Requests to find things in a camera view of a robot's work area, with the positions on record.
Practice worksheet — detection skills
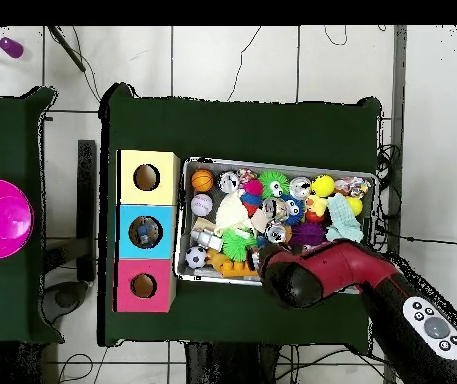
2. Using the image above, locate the dark green tablecloth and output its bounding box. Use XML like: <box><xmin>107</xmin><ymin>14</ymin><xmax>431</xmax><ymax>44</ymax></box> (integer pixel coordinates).
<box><xmin>97</xmin><ymin>82</ymin><xmax>382</xmax><ymax>347</ymax></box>
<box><xmin>0</xmin><ymin>86</ymin><xmax>65</xmax><ymax>346</ymax></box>

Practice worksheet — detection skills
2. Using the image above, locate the small green fuzzy eyed ball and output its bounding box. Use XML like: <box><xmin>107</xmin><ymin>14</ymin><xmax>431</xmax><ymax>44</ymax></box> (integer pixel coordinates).
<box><xmin>257</xmin><ymin>170</ymin><xmax>290</xmax><ymax>201</ymax></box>

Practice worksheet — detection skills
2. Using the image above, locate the black power cable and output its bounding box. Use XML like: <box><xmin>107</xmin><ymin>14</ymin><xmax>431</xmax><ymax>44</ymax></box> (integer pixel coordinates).
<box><xmin>375</xmin><ymin>226</ymin><xmax>457</xmax><ymax>246</ymax></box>

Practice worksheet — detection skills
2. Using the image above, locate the shallow metal mesh bin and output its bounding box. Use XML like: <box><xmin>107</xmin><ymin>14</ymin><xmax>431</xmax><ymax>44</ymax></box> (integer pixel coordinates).
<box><xmin>173</xmin><ymin>157</ymin><xmax>379</xmax><ymax>295</ymax></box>

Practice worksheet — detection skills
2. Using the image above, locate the light blue cloth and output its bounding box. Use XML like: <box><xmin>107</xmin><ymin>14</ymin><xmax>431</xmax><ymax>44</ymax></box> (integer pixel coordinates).
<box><xmin>325</xmin><ymin>192</ymin><xmax>364</xmax><ymax>243</ymax></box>

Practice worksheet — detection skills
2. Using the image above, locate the white toy baseball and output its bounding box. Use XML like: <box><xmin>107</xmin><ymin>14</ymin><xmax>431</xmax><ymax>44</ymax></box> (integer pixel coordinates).
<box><xmin>190</xmin><ymin>193</ymin><xmax>214</xmax><ymax>217</ymax></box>

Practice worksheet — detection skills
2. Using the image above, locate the black and white soccer ball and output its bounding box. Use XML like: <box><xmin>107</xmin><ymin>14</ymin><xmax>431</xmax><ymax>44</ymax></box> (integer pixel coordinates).
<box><xmin>185</xmin><ymin>245</ymin><xmax>208</xmax><ymax>270</ymax></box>

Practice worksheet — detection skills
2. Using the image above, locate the orange toy basketball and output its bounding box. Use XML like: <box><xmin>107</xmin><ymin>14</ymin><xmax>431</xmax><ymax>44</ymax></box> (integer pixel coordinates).
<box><xmin>190</xmin><ymin>169</ymin><xmax>216</xmax><ymax>193</ymax></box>

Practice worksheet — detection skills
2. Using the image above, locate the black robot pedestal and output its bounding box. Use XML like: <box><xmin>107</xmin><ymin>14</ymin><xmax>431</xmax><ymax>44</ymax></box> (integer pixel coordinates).
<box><xmin>183</xmin><ymin>341</ymin><xmax>281</xmax><ymax>384</ymax></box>

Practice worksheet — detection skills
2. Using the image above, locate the purple bottle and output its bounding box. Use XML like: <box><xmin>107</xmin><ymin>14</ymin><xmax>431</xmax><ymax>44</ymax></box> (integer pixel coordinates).
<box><xmin>0</xmin><ymin>36</ymin><xmax>25</xmax><ymax>60</ymax></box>

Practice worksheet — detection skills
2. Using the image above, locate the large green fuzzy eyed ball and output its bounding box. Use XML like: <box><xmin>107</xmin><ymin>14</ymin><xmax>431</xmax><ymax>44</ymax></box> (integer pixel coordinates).
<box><xmin>221</xmin><ymin>228</ymin><xmax>258</xmax><ymax>263</ymax></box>

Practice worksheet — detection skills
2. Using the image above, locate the yellow smiley ball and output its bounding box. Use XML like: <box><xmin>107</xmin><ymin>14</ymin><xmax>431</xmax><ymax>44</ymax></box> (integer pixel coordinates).
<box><xmin>310</xmin><ymin>174</ymin><xmax>336</xmax><ymax>198</ymax></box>

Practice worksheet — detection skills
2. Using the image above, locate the silver plastic toy truck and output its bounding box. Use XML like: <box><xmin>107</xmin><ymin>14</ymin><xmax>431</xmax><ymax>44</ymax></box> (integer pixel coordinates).
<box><xmin>190</xmin><ymin>229</ymin><xmax>224</xmax><ymax>252</ymax></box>

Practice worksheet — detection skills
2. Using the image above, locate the pink plastic object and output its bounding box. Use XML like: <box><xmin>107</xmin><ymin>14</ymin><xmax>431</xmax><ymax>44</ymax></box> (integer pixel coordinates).
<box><xmin>0</xmin><ymin>178</ymin><xmax>34</xmax><ymax>260</ymax></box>

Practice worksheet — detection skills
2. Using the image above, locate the blue fuzzy eyed ball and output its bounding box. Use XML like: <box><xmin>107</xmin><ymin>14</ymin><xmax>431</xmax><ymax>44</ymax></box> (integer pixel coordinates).
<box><xmin>281</xmin><ymin>194</ymin><xmax>306</xmax><ymax>226</ymax></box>

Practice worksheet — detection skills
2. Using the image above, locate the purple spiky ball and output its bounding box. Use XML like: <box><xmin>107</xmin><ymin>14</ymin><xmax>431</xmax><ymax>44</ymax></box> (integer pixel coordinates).
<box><xmin>290</xmin><ymin>221</ymin><xmax>327</xmax><ymax>246</ymax></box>

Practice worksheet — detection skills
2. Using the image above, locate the wooden box with three holes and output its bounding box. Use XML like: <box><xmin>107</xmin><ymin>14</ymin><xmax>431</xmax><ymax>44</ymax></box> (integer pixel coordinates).
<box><xmin>115</xmin><ymin>149</ymin><xmax>182</xmax><ymax>314</ymax></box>

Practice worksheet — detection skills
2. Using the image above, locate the multicolour knotted rope toy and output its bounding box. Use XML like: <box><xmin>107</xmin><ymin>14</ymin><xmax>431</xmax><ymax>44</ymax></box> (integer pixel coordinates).
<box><xmin>333</xmin><ymin>176</ymin><xmax>372</xmax><ymax>200</ymax></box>

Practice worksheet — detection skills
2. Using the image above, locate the black rod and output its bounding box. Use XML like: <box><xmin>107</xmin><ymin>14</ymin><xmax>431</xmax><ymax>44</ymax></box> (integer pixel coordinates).
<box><xmin>47</xmin><ymin>25</ymin><xmax>88</xmax><ymax>73</ymax></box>

